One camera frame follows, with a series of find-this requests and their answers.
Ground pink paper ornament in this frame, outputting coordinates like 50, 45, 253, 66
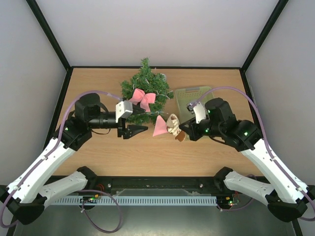
129, 88, 156, 112

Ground wooden ornament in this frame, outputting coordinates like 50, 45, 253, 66
166, 114, 186, 142

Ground pink triangular paper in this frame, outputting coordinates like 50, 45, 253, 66
153, 115, 168, 137

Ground small green christmas tree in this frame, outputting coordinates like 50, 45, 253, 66
121, 58, 174, 125

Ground silver bell ornament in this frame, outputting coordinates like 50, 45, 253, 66
161, 73, 167, 81

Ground clear led string lights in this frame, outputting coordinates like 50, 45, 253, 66
130, 67, 174, 114

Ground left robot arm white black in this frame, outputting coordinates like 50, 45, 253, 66
0, 90, 148, 225

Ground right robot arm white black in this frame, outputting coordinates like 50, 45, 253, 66
179, 98, 315, 222

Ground green plastic basket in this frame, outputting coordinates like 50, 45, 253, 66
175, 86, 211, 122

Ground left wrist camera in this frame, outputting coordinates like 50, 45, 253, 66
115, 100, 133, 123

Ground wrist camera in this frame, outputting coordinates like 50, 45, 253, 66
115, 100, 133, 123
187, 102, 209, 124

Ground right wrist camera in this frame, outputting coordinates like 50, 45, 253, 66
187, 102, 209, 124

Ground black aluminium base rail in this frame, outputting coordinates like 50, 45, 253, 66
85, 176, 235, 196

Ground light blue cable duct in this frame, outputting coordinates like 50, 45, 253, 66
53, 196, 217, 206

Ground black enclosure frame post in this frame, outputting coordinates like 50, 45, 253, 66
26, 0, 71, 71

